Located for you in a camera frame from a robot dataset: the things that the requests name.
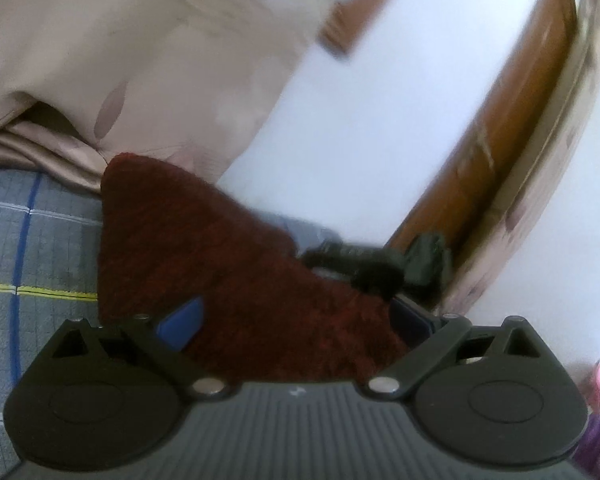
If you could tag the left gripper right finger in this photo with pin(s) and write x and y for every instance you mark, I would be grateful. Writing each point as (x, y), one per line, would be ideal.
(493, 395)

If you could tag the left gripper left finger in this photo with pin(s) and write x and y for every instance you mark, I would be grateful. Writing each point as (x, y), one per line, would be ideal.
(101, 397)

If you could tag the dark red fuzzy garment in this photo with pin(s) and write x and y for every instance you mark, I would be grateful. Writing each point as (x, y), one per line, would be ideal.
(169, 237)

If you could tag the grey plaid bed sheet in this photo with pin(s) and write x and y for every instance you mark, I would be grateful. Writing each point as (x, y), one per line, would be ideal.
(48, 245)

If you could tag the brown wooden door frame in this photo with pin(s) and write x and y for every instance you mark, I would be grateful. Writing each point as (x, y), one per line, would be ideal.
(455, 90)

